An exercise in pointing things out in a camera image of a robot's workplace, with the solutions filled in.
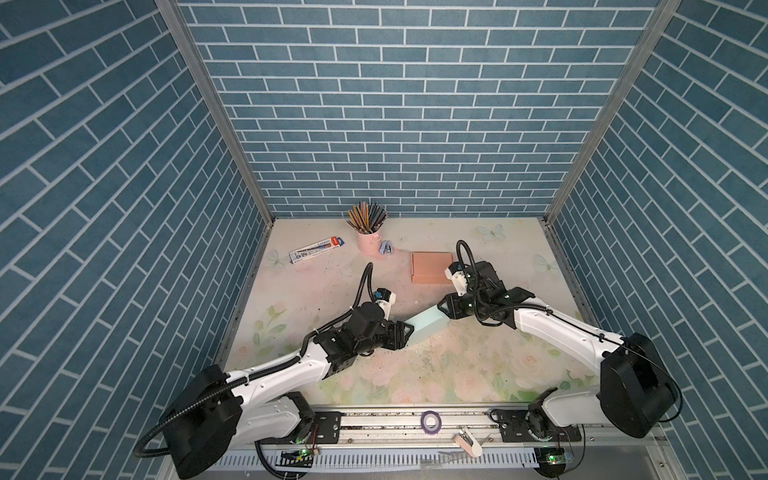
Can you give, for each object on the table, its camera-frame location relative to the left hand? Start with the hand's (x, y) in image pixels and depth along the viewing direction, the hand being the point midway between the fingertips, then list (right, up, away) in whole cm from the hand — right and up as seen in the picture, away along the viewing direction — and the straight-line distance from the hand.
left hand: (408, 330), depth 80 cm
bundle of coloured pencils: (-14, +33, +25) cm, 43 cm away
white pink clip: (+14, -24, -9) cm, 29 cm away
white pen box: (-33, +21, +29) cm, 49 cm away
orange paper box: (+8, +15, +29) cm, 34 cm away
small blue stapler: (-7, +22, +29) cm, 37 cm away
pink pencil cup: (-14, +23, +25) cm, 37 cm away
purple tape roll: (+7, -21, -5) cm, 23 cm away
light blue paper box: (+5, +1, +2) cm, 5 cm away
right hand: (+9, +7, +5) cm, 13 cm away
